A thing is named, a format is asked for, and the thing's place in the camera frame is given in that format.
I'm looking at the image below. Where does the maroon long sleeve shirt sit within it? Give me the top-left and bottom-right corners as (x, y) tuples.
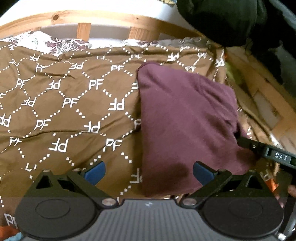
(137, 62), (256, 197)

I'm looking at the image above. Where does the brown PF patterned duvet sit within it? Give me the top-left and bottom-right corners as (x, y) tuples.
(0, 41), (296, 241)

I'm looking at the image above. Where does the yellow-green cloth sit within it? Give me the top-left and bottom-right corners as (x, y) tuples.
(225, 62), (239, 84)

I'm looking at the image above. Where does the black hanging jacket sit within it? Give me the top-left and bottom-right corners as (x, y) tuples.
(177, 1), (295, 87)

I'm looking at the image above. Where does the white floral pillow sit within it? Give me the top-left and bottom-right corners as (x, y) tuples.
(1, 31), (208, 57)

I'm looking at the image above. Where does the wooden bed frame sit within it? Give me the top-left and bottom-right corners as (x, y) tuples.
(1, 10), (295, 150)

